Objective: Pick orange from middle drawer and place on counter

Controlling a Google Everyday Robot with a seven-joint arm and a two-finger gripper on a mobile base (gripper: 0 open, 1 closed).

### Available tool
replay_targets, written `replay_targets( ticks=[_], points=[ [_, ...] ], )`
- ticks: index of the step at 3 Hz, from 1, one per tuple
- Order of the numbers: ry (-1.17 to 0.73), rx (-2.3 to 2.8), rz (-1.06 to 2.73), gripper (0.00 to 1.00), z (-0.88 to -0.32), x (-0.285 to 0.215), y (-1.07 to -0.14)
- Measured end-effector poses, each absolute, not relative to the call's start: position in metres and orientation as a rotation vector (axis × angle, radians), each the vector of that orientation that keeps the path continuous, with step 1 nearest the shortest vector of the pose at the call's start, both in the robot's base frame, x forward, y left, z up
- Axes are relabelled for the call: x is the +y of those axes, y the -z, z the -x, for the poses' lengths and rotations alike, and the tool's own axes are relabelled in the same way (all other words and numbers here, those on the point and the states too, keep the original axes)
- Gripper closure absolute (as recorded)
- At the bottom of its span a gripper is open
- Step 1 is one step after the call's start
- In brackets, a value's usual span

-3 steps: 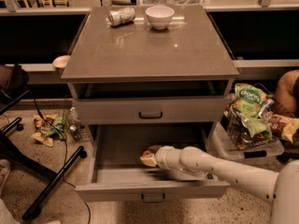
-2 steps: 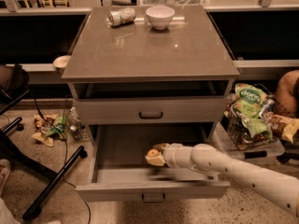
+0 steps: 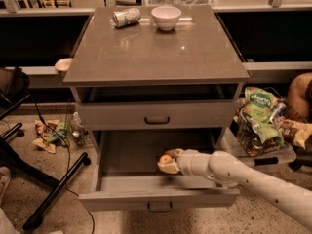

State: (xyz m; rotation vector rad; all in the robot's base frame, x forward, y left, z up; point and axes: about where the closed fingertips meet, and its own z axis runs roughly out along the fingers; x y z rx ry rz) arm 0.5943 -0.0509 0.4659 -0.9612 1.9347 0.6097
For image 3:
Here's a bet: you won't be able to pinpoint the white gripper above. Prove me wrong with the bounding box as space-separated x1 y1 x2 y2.
157 148 211 176

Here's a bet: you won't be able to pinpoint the small orange fruit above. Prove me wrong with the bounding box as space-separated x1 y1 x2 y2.
160 155 172 164

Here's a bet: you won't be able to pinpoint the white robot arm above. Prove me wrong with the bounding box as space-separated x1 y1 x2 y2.
157 149 312 229

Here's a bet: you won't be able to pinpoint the open grey lower drawer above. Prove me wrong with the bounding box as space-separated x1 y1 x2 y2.
79 129 239 212

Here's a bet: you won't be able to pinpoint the closed grey upper drawer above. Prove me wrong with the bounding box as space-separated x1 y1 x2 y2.
77 102 236 130

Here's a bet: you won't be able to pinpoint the grey drawer cabinet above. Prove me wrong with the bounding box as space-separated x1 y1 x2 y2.
64 6 249 145

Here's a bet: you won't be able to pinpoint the green dang chip bag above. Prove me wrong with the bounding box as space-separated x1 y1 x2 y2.
242 87 284 145

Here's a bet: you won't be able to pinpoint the clear plastic storage bin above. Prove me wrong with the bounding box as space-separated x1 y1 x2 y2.
220 128 296 173

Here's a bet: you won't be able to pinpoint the snack bags on floor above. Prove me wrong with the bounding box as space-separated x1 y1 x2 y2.
32 119 68 154

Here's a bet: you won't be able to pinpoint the brown snack bag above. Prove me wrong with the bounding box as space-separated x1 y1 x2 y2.
276 117 312 149

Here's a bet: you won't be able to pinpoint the white ceramic bowl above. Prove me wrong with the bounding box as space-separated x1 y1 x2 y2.
151 6 181 30

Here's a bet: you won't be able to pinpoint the small round dish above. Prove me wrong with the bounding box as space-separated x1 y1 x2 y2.
55 58 73 72

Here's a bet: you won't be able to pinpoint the tipped soda can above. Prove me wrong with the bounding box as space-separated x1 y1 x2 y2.
112 8 141 28

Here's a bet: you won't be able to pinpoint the black metal stand leg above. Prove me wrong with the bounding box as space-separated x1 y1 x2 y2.
22 152 91 231

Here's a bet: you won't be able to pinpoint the black office chair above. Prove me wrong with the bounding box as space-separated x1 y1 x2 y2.
0 65 31 141

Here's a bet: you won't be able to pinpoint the wire basket right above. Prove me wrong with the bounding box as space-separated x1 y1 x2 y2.
231 111 289 157

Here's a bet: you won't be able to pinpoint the small wire basket left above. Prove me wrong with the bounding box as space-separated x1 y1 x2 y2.
65 111 92 148

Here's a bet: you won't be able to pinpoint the black cable on floor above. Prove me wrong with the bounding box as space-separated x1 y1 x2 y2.
28 91 96 234

